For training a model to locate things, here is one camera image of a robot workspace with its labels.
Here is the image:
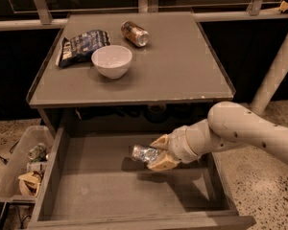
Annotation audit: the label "metal railing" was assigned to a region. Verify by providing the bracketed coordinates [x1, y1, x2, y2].
[0, 0, 288, 118]

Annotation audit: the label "open grey top drawer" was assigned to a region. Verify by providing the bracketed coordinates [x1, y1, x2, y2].
[27, 108, 256, 230]

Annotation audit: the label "crushed silver-blue redbull can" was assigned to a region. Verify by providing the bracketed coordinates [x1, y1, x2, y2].
[132, 145, 161, 163]

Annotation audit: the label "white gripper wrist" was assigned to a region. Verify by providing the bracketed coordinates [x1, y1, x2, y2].
[147, 126, 201, 172]

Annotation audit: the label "white ceramic bowl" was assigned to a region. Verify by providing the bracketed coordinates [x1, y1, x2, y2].
[91, 45, 132, 80]

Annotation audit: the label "black cable on floor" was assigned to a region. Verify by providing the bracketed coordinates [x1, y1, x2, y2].
[0, 139, 20, 166]

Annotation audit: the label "blue chip bag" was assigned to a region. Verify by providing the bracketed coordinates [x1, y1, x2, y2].
[56, 30, 110, 69]

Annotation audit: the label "clear plastic bin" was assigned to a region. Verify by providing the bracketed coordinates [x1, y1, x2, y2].
[0, 126, 54, 203]

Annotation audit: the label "white can in bin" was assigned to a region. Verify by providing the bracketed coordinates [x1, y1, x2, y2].
[27, 161, 47, 173]

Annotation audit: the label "yellow crumpled wrapper in bin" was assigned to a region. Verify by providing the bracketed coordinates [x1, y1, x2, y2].
[18, 172, 42, 196]

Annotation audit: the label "brown soda can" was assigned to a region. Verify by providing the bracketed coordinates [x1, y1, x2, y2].
[121, 21, 149, 47]

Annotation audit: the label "green can in bin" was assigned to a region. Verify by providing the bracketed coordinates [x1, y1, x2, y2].
[28, 143, 47, 161]

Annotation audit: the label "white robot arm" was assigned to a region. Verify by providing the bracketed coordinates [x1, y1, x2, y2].
[148, 102, 288, 172]

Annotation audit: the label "grey cabinet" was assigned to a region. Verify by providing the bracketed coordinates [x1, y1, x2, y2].
[27, 11, 235, 132]

